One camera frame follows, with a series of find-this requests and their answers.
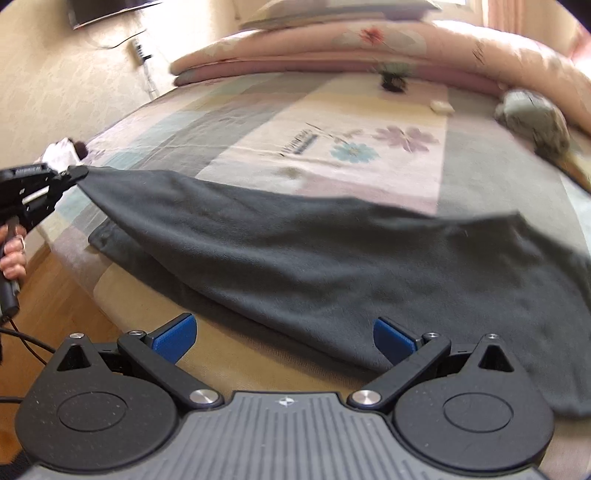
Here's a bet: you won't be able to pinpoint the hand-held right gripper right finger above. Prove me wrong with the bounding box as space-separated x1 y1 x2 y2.
348 318 515 411

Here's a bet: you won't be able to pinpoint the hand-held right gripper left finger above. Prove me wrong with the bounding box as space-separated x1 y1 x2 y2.
54 314 225 411

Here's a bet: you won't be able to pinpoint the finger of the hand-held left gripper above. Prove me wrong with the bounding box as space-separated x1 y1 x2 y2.
25 182 75 227
55 166 89 185

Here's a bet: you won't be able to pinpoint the dark grey pants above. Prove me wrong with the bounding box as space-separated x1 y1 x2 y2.
76 167 591 418

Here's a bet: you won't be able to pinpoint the person's left hand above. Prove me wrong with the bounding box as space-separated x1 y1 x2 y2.
0 222 27 281

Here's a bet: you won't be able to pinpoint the white cloth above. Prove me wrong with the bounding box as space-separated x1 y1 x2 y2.
45 137 88 169

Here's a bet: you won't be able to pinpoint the floral patchwork bed sheet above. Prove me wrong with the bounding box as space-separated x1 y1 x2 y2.
44 69 591 462

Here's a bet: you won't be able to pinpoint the pink folded blanket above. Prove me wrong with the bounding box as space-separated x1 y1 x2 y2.
173 58 502 95

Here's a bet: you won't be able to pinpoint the grey bundled garment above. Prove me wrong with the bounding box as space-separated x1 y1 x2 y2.
495 89 570 158

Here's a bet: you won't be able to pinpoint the black hair claw clip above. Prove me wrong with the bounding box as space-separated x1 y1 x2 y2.
379 69 409 93

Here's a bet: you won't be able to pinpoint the floral quilt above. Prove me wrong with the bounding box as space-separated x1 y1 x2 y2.
170 21 591 125

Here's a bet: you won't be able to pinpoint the black cable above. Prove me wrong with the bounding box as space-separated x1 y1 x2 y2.
0 318 61 402

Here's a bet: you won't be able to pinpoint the wall television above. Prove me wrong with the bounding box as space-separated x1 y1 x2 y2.
67 0 162 31

